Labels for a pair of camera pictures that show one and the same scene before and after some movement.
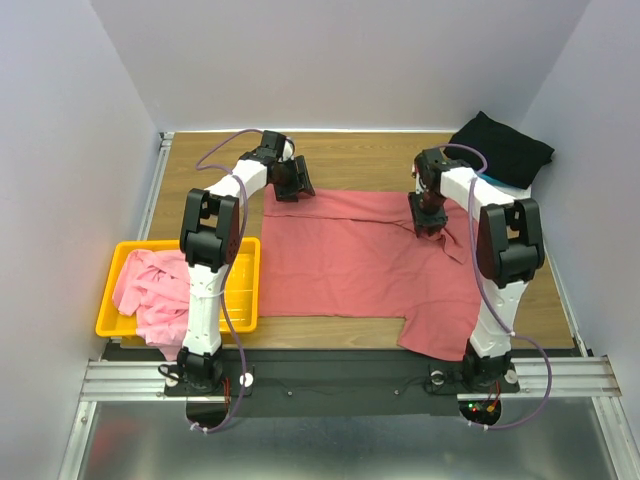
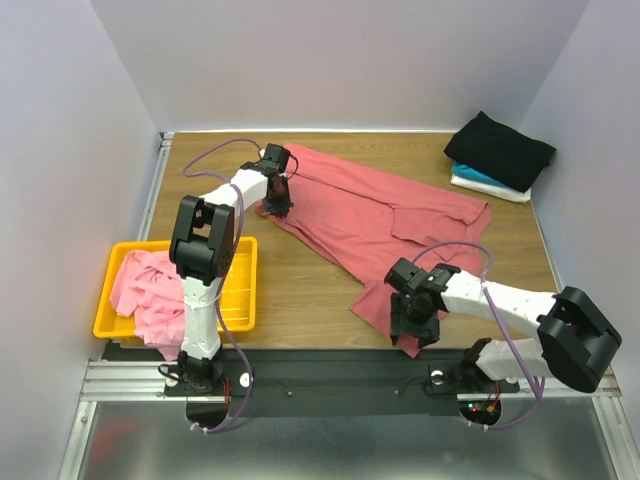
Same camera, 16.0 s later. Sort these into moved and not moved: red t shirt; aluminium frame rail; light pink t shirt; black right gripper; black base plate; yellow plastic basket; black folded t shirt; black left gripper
Moved: black left gripper; red t shirt; black right gripper
Not moved: black base plate; aluminium frame rail; light pink t shirt; yellow plastic basket; black folded t shirt
